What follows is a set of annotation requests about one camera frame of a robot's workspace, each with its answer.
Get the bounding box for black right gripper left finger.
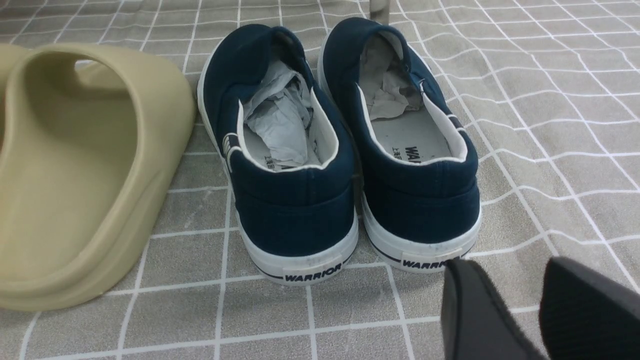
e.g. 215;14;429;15
441;259;546;360

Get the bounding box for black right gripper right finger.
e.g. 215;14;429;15
539;257;640;360

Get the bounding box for navy canvas shoe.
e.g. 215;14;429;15
196;23;359;286
317;17;482;274

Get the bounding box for metal shoe rack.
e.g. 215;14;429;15
369;0;390;21

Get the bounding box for olive right foam slide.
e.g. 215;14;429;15
0;43;196;312

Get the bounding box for olive foam slide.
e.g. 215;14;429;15
0;43;196;312
0;43;30;94

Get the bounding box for olive left foam slide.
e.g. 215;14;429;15
0;43;30;94

